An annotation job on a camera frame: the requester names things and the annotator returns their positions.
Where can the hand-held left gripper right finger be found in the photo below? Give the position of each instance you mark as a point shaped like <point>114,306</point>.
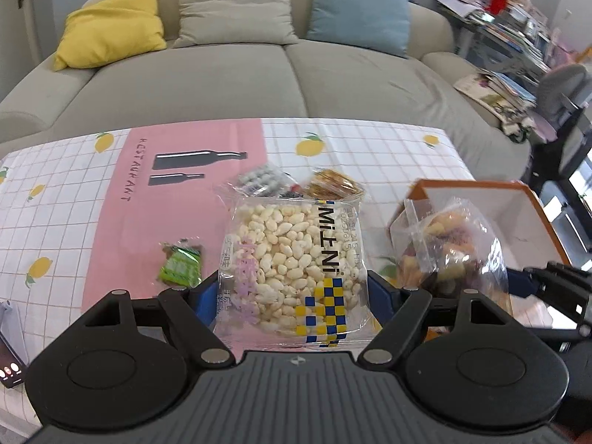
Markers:
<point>378,298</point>

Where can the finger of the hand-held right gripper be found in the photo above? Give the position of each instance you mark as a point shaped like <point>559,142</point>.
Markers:
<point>562,307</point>
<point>520,282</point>

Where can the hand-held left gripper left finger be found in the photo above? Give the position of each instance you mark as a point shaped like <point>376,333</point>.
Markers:
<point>206,298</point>

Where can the orange cardboard box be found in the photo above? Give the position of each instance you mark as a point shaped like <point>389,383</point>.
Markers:
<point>490,212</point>

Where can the colourful candy bag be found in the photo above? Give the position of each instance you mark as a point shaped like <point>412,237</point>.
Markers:
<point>444,249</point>

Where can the puffed rice snack bag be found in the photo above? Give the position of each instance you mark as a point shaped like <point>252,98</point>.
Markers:
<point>277,249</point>

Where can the grey white candy packet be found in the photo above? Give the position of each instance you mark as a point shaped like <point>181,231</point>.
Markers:
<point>263,179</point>

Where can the green snack packet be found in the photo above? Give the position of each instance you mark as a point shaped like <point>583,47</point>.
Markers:
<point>179,266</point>

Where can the orange brown snack packet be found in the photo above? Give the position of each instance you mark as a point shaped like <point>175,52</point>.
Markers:
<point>330,184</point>

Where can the lemon print checked tablecloth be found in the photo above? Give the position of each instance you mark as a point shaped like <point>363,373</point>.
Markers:
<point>69,222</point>

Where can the pile of magazines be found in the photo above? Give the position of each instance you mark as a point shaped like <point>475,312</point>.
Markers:
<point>490,91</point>

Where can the grey office chair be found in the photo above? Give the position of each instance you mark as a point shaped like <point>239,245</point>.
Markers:
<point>559,88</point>

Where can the black smartphone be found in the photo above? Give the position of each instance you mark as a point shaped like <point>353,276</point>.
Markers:
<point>9,365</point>

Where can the beige sofa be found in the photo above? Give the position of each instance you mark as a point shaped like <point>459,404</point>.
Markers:
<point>185,83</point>

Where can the yellow pillow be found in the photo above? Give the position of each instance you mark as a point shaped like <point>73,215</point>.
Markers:
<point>111,27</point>

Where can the light blue pillow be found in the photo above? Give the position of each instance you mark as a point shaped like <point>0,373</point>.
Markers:
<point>358,9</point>

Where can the beige pillow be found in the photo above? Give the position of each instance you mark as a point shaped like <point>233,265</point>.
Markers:
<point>236,7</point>

